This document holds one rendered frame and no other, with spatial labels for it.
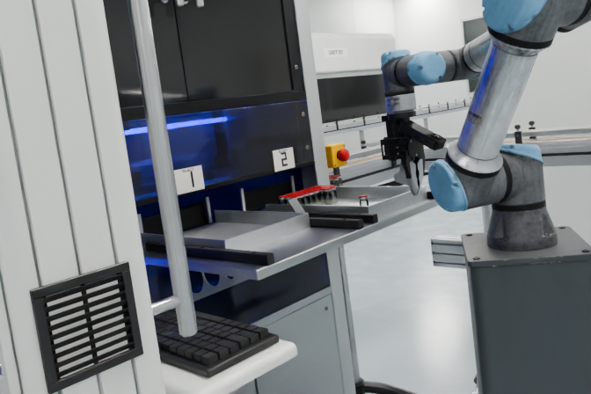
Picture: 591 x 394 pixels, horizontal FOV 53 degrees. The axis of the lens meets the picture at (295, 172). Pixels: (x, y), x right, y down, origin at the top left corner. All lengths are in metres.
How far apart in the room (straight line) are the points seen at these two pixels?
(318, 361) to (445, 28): 8.96
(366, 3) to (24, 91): 9.76
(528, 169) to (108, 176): 0.93
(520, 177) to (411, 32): 9.51
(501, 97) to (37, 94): 0.82
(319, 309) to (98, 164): 1.24
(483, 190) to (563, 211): 1.67
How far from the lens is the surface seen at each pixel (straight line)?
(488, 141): 1.23
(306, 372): 1.85
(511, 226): 1.39
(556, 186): 2.93
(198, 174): 1.50
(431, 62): 1.40
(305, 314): 1.81
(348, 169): 2.11
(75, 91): 0.72
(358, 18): 10.08
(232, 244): 1.23
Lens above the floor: 1.16
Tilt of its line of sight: 6 degrees down
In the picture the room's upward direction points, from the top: 7 degrees counter-clockwise
